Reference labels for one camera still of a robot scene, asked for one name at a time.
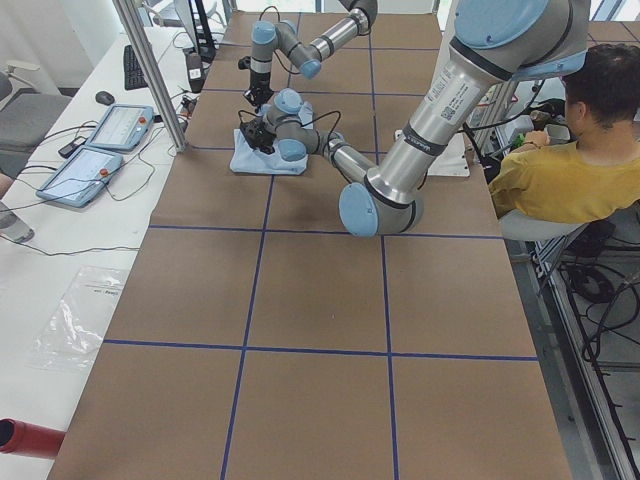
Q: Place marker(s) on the black keyboard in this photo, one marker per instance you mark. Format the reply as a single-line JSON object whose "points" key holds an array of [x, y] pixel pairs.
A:
{"points": [[133, 74]]}

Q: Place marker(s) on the black smartphone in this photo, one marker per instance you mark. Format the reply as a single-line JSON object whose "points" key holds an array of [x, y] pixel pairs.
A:
{"points": [[69, 149]]}

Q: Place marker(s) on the upper teach pendant tablet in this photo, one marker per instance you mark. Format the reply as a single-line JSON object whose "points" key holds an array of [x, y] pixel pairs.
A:
{"points": [[122, 127]]}

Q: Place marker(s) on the black computer mouse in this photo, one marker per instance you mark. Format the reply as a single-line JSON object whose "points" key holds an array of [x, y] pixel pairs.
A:
{"points": [[104, 98]]}

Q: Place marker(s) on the lower teach pendant tablet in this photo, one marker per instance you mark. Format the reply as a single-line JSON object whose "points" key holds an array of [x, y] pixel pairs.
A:
{"points": [[81, 177]]}

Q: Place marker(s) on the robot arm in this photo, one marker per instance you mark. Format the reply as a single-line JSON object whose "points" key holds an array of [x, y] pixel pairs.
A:
{"points": [[493, 42], [269, 38]]}

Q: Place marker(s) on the clear plastic bag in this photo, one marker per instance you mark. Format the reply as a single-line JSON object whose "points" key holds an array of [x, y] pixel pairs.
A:
{"points": [[73, 335]]}

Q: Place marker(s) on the white chair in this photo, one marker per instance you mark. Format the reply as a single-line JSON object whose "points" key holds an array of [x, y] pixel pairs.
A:
{"points": [[515, 225]]}

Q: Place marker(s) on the teach pendant tablet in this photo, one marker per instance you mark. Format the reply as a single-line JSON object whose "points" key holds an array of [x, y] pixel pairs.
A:
{"points": [[122, 127], [81, 177]]}

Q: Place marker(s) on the aluminium frame post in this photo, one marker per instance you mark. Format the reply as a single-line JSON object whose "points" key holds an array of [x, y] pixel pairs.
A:
{"points": [[129, 17]]}

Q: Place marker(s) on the red cylinder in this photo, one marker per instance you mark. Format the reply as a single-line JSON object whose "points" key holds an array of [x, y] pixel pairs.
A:
{"points": [[26, 439]]}

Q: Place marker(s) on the person in yellow shirt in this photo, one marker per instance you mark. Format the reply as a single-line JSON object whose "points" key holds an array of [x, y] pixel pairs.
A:
{"points": [[595, 175]]}

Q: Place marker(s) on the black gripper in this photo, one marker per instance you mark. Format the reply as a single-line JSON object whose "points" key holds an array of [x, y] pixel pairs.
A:
{"points": [[261, 138], [260, 81]]}

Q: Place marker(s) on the light blue striped shirt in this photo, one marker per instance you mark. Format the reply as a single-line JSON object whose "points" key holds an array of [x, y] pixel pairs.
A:
{"points": [[247, 160]]}

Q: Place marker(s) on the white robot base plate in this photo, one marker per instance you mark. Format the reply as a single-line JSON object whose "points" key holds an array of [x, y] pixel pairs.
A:
{"points": [[451, 162]]}

